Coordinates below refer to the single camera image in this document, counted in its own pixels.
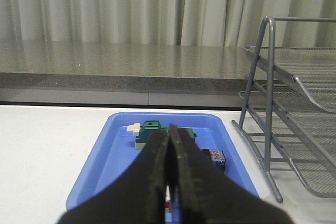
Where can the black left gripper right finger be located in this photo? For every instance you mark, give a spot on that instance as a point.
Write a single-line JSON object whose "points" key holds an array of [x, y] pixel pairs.
{"points": [[205, 194]]}

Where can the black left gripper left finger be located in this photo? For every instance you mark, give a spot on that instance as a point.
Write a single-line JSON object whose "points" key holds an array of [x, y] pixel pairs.
{"points": [[136, 196]]}

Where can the grey wire mesh tray rack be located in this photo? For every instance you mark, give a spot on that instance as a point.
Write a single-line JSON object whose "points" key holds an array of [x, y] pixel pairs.
{"points": [[288, 112]]}

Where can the grey curtain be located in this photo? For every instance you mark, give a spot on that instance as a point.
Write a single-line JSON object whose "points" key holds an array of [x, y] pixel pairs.
{"points": [[167, 22]]}

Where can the white circuit breaker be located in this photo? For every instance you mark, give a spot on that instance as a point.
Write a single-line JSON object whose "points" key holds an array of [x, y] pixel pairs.
{"points": [[168, 206]]}

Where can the grey stone counter ledge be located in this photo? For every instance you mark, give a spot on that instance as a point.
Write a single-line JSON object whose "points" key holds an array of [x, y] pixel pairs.
{"points": [[101, 73]]}

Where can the blue plastic tray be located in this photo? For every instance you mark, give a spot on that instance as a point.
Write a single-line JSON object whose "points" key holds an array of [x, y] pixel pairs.
{"points": [[114, 150]]}

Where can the green and beige switch block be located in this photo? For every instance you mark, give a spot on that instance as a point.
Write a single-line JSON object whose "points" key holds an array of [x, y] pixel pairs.
{"points": [[142, 132]]}

